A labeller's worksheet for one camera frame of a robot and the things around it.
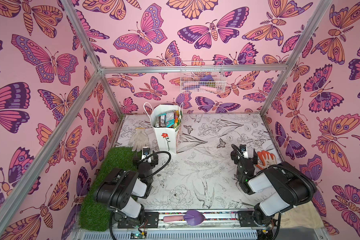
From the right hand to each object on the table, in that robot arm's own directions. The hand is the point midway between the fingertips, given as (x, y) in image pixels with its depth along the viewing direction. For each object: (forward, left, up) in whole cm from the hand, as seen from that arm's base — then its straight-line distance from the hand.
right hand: (246, 148), depth 88 cm
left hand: (-1, +60, 0) cm, 60 cm away
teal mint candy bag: (+11, +45, +14) cm, 48 cm away
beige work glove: (-32, -24, -11) cm, 42 cm away
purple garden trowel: (-34, +32, -9) cm, 48 cm away
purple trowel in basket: (+33, +22, +23) cm, 46 cm away
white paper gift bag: (+3, +46, +7) cm, 47 cm away
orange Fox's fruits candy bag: (+13, +41, +14) cm, 45 cm away
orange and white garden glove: (-3, -14, -9) cm, 16 cm away
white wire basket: (+44, +32, +24) cm, 59 cm away
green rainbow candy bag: (+14, +38, +14) cm, 43 cm away
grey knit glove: (+13, +68, -10) cm, 70 cm away
